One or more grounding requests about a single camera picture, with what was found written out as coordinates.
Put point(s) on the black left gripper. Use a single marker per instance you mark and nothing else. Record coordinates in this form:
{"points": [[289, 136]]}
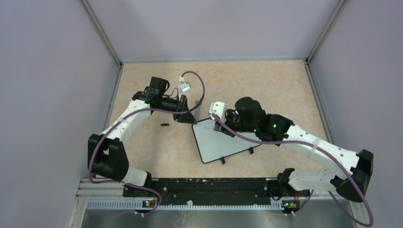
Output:
{"points": [[182, 106]]}

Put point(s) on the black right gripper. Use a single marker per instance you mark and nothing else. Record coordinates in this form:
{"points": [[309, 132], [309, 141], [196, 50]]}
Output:
{"points": [[221, 128]]}

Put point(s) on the white board with black frame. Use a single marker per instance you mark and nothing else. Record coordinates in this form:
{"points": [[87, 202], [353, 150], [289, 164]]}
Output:
{"points": [[216, 146]]}

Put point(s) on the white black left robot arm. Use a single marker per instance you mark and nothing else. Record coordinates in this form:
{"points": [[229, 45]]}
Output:
{"points": [[106, 152]]}

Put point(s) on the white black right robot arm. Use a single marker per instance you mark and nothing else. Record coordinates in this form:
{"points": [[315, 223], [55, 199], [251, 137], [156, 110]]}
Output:
{"points": [[347, 172]]}

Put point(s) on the grey plastic block rod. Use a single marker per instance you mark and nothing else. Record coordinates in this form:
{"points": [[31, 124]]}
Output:
{"points": [[197, 110]]}

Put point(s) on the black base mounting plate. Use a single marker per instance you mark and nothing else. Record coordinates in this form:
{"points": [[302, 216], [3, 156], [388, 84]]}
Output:
{"points": [[215, 191]]}

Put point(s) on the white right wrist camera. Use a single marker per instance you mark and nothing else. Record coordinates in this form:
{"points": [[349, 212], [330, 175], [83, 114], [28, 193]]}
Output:
{"points": [[217, 110]]}

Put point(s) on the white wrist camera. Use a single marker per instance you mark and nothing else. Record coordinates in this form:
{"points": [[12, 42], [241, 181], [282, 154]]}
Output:
{"points": [[217, 110], [183, 86]]}

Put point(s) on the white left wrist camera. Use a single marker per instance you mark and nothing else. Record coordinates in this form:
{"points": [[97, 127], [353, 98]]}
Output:
{"points": [[183, 86]]}

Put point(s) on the white cable duct strip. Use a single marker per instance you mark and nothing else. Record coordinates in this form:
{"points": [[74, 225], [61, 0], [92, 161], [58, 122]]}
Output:
{"points": [[136, 204]]}

